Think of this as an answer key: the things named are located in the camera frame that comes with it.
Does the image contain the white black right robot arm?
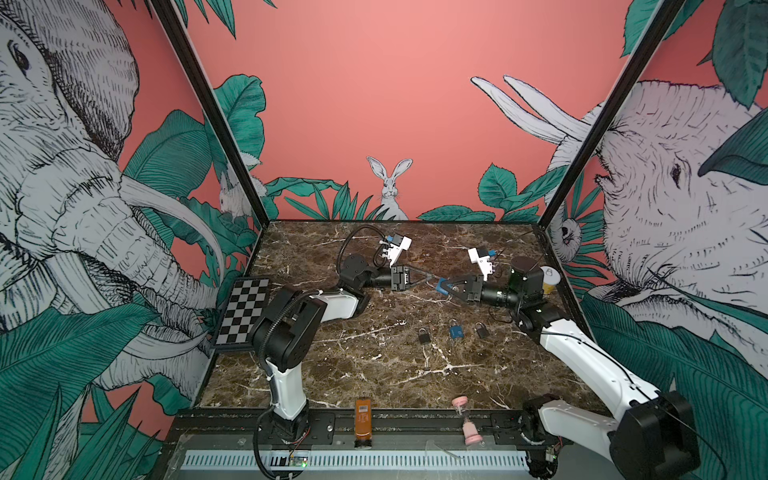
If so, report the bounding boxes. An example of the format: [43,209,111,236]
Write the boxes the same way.
[438,257,701,479]

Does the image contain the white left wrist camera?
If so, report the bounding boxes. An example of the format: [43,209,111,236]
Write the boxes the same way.
[380,233,412,267]

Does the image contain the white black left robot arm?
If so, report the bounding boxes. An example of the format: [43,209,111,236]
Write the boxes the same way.
[247,254,434,423]

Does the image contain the black corner frame post right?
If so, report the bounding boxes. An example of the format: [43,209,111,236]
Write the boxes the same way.
[537,0,685,229]

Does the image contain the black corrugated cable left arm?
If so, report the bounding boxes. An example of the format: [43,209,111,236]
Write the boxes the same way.
[253,224,389,479]

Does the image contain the white ventilated strip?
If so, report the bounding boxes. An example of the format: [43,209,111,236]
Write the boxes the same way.
[180,450,529,473]

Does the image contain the black white checkerboard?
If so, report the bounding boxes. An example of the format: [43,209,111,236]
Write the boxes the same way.
[212,276,271,352]

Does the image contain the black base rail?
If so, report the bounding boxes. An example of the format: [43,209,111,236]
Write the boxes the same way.
[167,407,569,450]

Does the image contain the black corner frame post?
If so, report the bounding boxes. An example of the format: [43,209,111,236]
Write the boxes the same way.
[537,0,685,229]
[150,0,270,230]

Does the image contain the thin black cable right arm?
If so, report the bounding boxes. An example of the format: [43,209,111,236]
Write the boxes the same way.
[491,239,727,480]

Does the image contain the black padlock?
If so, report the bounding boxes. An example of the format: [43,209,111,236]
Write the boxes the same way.
[417,328,431,345]
[475,322,490,339]

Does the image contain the pink hourglass timer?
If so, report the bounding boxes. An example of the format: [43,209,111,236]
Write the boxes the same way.
[451,396,483,447]

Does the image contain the orange rectangular device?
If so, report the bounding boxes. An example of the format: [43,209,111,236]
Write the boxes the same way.
[354,397,373,449]

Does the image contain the black corner frame post left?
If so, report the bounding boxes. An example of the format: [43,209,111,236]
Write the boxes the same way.
[150,0,270,230]

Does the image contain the blue padlock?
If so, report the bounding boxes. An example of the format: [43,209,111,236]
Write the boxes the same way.
[435,278,450,296]
[449,321,465,340]

